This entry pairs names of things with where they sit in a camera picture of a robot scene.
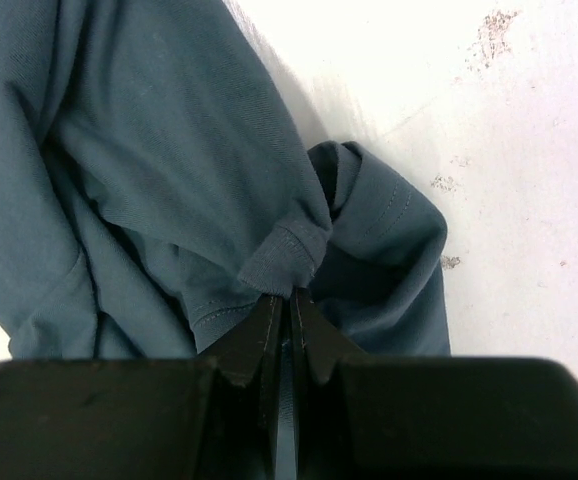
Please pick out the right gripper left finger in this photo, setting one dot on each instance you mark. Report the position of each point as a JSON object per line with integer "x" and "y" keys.
{"x": 239, "y": 398}

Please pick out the blue-grey t shirt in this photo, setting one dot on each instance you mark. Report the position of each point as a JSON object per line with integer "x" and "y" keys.
{"x": 153, "y": 187}

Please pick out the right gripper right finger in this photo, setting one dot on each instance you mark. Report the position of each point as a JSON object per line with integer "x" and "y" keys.
{"x": 322, "y": 438}

